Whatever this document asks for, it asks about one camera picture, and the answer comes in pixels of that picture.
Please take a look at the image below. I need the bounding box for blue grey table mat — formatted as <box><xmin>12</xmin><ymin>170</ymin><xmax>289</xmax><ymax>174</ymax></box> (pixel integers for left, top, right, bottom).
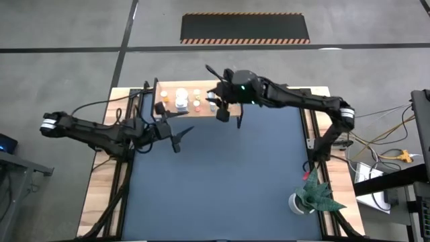
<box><xmin>121</xmin><ymin>93</ymin><xmax>323</xmax><ymax>241</ymax></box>

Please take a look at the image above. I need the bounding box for black device blue light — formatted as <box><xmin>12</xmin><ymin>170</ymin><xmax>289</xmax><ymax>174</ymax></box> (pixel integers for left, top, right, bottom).
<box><xmin>0</xmin><ymin>132</ymin><xmax>19</xmax><ymax>155</ymax></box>

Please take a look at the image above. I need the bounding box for black hazard-striped floor mat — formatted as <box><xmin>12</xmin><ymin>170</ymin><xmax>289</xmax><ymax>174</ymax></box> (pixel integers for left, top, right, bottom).
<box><xmin>179</xmin><ymin>12</ymin><xmax>311</xmax><ymax>46</ymax></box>

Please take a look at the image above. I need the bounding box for black side desk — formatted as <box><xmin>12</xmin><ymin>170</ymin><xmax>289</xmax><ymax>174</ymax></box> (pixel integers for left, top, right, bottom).
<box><xmin>352</xmin><ymin>163</ymin><xmax>430</xmax><ymax>198</ymax></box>

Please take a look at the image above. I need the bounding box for long black arm cable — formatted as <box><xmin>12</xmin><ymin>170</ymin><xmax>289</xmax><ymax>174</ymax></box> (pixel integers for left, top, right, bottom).
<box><xmin>70</xmin><ymin>97</ymin><xmax>132</xmax><ymax>117</ymax></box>

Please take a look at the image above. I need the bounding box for white box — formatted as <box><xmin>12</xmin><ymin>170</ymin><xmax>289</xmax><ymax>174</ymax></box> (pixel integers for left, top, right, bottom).
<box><xmin>354</xmin><ymin>161</ymin><xmax>393</xmax><ymax>215</ymax></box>

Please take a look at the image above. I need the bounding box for green snake plant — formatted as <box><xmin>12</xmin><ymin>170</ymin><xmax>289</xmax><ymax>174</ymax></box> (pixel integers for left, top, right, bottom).
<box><xmin>294</xmin><ymin>167</ymin><xmax>347</xmax><ymax>214</ymax></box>

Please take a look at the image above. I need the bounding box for black equipment rack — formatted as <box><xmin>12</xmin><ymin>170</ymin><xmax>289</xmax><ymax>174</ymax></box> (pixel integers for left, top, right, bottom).
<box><xmin>415</xmin><ymin>196</ymin><xmax>430</xmax><ymax>242</ymax></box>

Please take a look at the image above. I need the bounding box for dark grey monitor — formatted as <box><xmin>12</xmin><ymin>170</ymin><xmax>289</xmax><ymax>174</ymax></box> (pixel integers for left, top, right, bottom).
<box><xmin>409</xmin><ymin>89</ymin><xmax>430</xmax><ymax>169</ymax></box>

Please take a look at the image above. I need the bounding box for orange cable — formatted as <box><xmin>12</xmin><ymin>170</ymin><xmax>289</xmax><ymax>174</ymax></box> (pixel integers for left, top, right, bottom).
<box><xmin>376</xmin><ymin>114</ymin><xmax>416</xmax><ymax>140</ymax></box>

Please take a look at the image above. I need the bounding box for wooden shelf black frame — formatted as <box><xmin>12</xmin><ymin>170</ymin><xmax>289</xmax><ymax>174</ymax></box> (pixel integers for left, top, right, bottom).
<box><xmin>150</xmin><ymin>76</ymin><xmax>245</xmax><ymax>129</ymax></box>

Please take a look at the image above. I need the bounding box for yellow power plug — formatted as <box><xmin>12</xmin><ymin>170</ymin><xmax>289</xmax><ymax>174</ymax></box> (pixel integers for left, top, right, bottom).
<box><xmin>391</xmin><ymin>149</ymin><xmax>413</xmax><ymax>165</ymax></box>

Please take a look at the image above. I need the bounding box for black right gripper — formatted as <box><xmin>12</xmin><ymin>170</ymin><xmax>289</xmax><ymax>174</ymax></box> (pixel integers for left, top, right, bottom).
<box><xmin>206</xmin><ymin>82</ymin><xmax>236</xmax><ymax>122</ymax></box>

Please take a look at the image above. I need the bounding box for black metal table frame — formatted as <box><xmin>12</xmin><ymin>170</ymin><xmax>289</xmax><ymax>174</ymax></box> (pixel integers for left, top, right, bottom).
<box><xmin>77</xmin><ymin>80</ymin><xmax>366</xmax><ymax>242</ymax></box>

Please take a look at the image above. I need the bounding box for white plant pot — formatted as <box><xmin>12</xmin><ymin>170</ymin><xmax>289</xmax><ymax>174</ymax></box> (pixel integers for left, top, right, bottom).
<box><xmin>288</xmin><ymin>193</ymin><xmax>315</xmax><ymax>216</ymax></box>

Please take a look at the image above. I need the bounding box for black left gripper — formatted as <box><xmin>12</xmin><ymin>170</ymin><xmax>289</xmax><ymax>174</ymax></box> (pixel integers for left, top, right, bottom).
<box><xmin>149</xmin><ymin>102</ymin><xmax>195</xmax><ymax>154</ymax></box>

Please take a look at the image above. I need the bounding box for grey metal table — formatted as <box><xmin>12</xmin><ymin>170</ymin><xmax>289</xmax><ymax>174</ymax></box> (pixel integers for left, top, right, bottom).
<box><xmin>0</xmin><ymin>150</ymin><xmax>54</xmax><ymax>242</ymax></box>

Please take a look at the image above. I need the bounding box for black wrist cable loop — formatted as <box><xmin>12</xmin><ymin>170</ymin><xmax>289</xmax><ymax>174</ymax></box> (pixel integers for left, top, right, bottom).
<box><xmin>204</xmin><ymin>64</ymin><xmax>236</xmax><ymax>83</ymax></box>

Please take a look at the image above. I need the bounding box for thin black cable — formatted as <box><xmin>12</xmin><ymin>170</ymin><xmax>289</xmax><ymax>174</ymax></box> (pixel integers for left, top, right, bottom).
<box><xmin>355</xmin><ymin>104</ymin><xmax>413</xmax><ymax>121</ymax></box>

